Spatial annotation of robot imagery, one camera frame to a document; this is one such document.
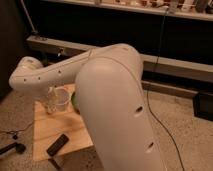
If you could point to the wooden table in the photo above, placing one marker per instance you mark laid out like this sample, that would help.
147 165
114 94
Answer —
49 127

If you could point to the green bowl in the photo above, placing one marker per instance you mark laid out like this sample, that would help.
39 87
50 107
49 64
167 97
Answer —
74 102

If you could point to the white ceramic cup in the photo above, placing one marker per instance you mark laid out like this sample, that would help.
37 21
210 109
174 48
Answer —
61 99

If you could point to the black tool on floor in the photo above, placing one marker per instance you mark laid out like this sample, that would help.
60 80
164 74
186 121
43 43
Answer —
18 147

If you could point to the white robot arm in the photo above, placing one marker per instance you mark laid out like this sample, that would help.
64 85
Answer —
110 99

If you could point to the black remote control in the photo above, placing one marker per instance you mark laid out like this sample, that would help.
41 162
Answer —
57 145

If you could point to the long low bench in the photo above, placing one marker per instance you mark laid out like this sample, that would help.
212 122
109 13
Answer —
171 76

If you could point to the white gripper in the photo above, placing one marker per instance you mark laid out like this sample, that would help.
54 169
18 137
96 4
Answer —
49 103

